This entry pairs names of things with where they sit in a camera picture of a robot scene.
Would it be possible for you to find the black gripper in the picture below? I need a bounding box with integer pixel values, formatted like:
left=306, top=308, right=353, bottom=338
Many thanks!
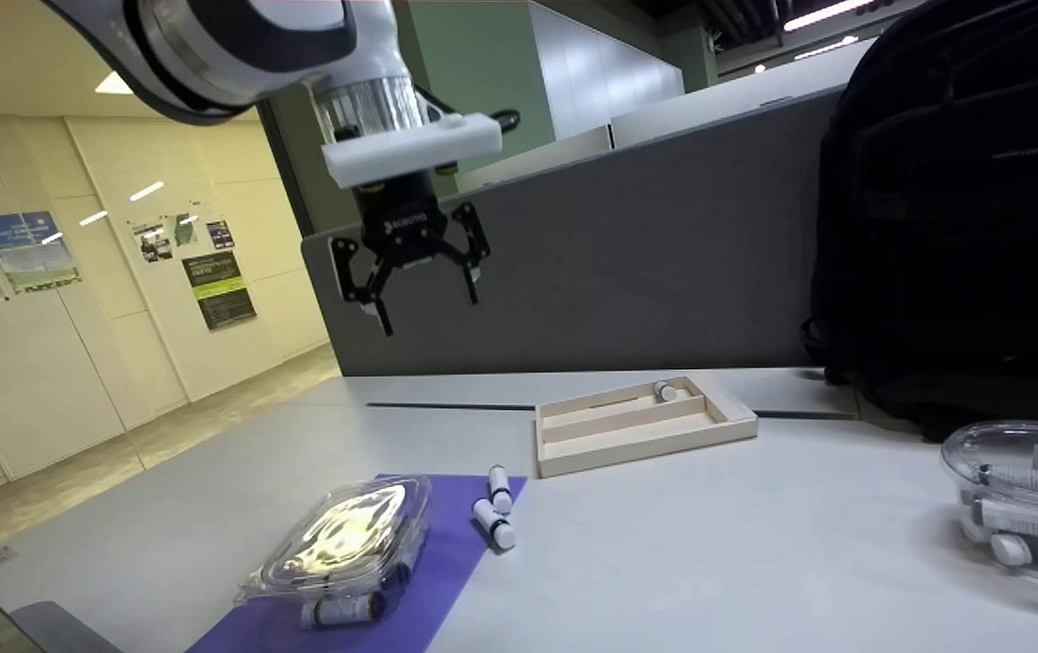
left=330, top=170, right=492, bottom=343

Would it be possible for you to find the wooden tray with compartments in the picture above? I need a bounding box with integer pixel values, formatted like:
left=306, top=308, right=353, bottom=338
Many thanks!
left=531, top=375, right=762, bottom=483

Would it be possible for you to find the green pillar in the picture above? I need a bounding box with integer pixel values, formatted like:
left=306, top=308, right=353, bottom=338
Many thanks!
left=257, top=0, right=557, bottom=239

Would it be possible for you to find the clear plastic lidded container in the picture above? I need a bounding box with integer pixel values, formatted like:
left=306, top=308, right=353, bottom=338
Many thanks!
left=235, top=473, right=435, bottom=611

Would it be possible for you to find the purple mat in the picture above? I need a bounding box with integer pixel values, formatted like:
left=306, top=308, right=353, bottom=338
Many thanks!
left=183, top=473, right=531, bottom=653

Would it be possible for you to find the square ceiling light panel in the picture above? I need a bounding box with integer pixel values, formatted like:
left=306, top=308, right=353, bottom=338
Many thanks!
left=89, top=67, right=141, bottom=101

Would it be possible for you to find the black backpack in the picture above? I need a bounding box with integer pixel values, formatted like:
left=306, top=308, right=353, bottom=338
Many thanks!
left=800, top=0, right=1038, bottom=444

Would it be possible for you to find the clear glass bowl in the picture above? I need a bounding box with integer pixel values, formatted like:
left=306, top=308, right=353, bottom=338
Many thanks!
left=936, top=418, right=1038, bottom=623

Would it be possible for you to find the short white marker in bowl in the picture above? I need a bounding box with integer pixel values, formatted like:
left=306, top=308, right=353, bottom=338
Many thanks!
left=983, top=529, right=1038, bottom=572

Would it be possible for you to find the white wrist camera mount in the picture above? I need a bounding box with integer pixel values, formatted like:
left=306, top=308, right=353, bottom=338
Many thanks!
left=320, top=108, right=509, bottom=192

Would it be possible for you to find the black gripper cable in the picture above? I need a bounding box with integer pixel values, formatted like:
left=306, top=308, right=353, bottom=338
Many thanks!
left=414, top=85, right=527, bottom=137

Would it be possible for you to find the black green wall poster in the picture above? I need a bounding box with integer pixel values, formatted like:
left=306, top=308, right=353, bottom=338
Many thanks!
left=179, top=248, right=261, bottom=338

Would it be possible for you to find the blue green wall poster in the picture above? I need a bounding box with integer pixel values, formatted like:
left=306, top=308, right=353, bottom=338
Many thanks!
left=0, top=207, right=82, bottom=299

